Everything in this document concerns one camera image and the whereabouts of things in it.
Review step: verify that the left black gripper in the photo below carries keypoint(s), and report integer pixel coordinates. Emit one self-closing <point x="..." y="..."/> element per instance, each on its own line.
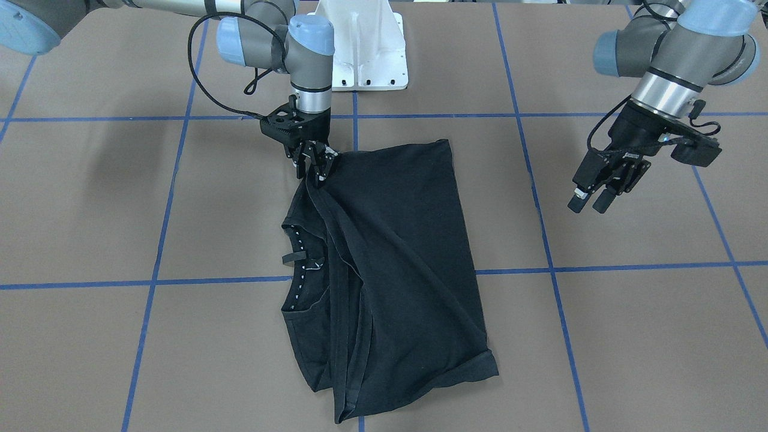
<point x="624" y="134"/>

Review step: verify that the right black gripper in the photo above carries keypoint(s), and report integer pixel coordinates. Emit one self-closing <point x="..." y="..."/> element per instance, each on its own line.
<point x="316" y="128"/>

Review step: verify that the black graphic t-shirt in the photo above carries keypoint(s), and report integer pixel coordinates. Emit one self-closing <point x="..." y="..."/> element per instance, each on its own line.
<point x="384" y="304"/>

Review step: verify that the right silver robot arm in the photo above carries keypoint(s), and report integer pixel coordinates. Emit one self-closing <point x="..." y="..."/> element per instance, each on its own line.
<point x="268" y="36"/>

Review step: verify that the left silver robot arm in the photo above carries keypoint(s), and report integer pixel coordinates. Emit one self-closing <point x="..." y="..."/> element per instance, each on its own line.
<point x="676" y="49"/>

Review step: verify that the brown paper table cover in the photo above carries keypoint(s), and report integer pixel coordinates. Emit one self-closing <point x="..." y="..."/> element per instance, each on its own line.
<point x="149" y="284"/>

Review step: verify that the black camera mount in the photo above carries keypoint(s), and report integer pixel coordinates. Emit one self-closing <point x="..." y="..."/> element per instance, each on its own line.
<point x="699" y="151"/>

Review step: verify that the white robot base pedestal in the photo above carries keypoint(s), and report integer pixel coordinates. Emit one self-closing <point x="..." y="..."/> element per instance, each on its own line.
<point x="370" y="46"/>

